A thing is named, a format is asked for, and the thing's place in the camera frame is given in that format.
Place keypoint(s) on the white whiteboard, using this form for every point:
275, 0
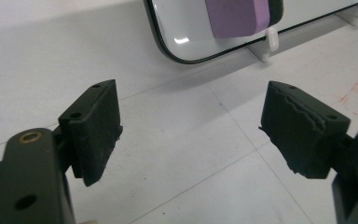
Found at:
183, 25

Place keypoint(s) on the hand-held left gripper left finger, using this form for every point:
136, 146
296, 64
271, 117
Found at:
90, 133

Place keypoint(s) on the purple whiteboard eraser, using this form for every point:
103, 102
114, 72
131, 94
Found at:
236, 18

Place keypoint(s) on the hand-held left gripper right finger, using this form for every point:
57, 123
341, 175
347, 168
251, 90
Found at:
301, 140

